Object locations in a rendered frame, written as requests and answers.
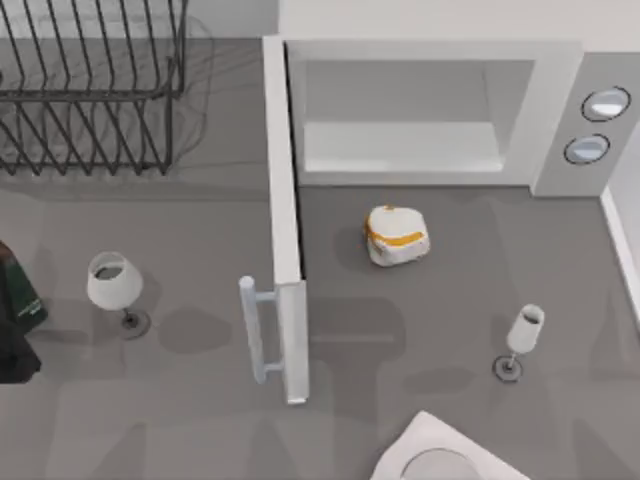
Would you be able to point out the white microwave door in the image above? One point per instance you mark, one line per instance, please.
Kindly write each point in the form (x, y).
(285, 225)

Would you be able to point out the white and orange bread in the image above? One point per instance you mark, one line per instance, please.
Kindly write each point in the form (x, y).
(397, 235)

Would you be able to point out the wide white wine glass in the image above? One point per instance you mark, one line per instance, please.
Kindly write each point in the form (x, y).
(112, 287)

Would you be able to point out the narrow white wine glass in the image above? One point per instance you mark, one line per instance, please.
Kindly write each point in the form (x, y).
(525, 330)

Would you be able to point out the pale microwave oven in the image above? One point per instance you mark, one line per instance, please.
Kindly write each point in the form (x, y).
(555, 125)

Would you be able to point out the small round microwave knob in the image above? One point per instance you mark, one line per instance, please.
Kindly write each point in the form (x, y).
(586, 149)

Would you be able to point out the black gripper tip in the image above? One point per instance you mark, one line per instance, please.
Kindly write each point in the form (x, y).
(15, 320)

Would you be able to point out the large round microwave knob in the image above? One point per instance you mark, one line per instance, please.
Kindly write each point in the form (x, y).
(606, 103)

